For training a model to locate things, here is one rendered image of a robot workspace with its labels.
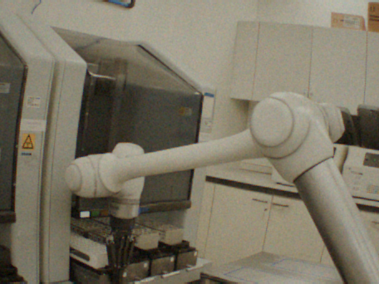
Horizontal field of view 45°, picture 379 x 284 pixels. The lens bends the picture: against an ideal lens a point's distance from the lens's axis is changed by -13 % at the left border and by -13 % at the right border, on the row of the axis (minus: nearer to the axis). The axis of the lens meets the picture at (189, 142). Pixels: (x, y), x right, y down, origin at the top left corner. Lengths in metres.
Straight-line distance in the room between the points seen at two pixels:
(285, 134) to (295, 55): 3.13
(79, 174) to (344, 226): 0.67
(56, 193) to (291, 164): 0.75
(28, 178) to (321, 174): 0.80
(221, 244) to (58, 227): 2.62
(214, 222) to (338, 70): 1.58
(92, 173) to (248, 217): 2.68
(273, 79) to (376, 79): 0.95
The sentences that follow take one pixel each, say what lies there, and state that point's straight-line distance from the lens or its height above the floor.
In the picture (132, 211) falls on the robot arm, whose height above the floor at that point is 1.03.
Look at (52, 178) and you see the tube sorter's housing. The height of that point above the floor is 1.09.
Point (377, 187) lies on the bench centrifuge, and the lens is 3.48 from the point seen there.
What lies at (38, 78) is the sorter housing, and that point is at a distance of 1.38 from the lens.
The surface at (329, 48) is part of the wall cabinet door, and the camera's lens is 3.97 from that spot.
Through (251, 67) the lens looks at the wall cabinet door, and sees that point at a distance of 4.23.
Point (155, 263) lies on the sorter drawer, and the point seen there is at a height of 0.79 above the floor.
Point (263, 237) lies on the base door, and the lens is 3.82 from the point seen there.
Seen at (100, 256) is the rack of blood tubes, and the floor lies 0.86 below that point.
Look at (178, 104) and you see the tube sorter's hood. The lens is 1.84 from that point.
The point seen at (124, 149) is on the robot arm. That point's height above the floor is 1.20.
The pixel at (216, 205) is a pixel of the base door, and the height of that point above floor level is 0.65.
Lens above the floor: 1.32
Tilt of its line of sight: 3 degrees down
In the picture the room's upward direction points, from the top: 7 degrees clockwise
